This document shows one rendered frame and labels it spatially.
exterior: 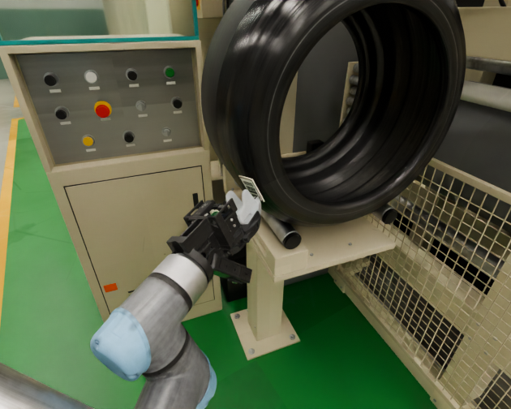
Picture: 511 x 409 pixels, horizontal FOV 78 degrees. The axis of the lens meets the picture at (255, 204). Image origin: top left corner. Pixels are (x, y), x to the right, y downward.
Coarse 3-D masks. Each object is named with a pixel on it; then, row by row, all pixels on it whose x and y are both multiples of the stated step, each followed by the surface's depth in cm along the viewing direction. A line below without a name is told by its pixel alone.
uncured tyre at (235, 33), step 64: (256, 0) 52; (320, 0) 47; (384, 0) 50; (448, 0) 55; (256, 64) 50; (384, 64) 85; (448, 64) 62; (256, 128) 54; (384, 128) 90; (448, 128) 71; (320, 192) 89; (384, 192) 73
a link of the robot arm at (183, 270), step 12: (168, 264) 43; (180, 264) 43; (192, 264) 44; (168, 276) 41; (180, 276) 42; (192, 276) 43; (204, 276) 44; (192, 288) 42; (204, 288) 45; (192, 300) 43
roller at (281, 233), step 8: (264, 216) 80; (272, 216) 78; (272, 224) 76; (280, 224) 74; (288, 224) 74; (280, 232) 73; (288, 232) 71; (296, 232) 72; (280, 240) 73; (288, 240) 71; (296, 240) 72; (288, 248) 73
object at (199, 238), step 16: (208, 208) 52; (224, 208) 49; (192, 224) 48; (208, 224) 48; (224, 224) 48; (240, 224) 53; (176, 240) 45; (192, 240) 45; (208, 240) 49; (224, 240) 49; (192, 256) 44; (208, 256) 48; (224, 256) 51; (208, 272) 45
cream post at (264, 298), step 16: (288, 96) 94; (288, 112) 96; (288, 128) 99; (288, 144) 102; (256, 256) 122; (256, 272) 126; (256, 288) 131; (272, 288) 134; (256, 304) 136; (272, 304) 140; (256, 320) 142; (272, 320) 145; (256, 336) 148
